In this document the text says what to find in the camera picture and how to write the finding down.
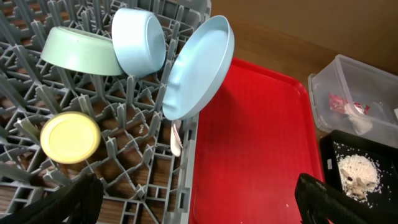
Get white napkin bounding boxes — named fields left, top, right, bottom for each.
left=344, top=102, right=373, bottom=136

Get white plastic fork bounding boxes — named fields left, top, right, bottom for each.
left=170, top=120, right=183, bottom=157

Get light blue plate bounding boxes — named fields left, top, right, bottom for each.
left=162, top=15, right=235, bottom=121

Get grey dishwasher rack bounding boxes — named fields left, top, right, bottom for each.
left=1, top=0, right=211, bottom=223

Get red plastic tray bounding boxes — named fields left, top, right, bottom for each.
left=189, top=58, right=323, bottom=224

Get light blue bowl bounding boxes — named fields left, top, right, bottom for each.
left=111, top=7, right=166, bottom=77

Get red snack wrapper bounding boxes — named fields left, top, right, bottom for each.
left=328, top=93, right=370, bottom=114

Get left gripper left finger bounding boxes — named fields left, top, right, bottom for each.
left=1, top=174, right=104, bottom=224

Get clear plastic bin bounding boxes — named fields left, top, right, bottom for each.
left=308, top=55, right=397, bottom=147

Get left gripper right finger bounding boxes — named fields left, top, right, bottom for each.
left=295, top=173, right=397, bottom=224

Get black tray bin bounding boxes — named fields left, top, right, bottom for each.
left=320, top=130, right=397, bottom=213

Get green bowl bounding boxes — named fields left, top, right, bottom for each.
left=41, top=26, right=123, bottom=76

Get rice and food scraps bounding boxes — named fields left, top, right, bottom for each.
left=333, top=141, right=392, bottom=208

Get yellow plastic cup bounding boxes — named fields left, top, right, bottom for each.
left=40, top=111, right=101, bottom=164

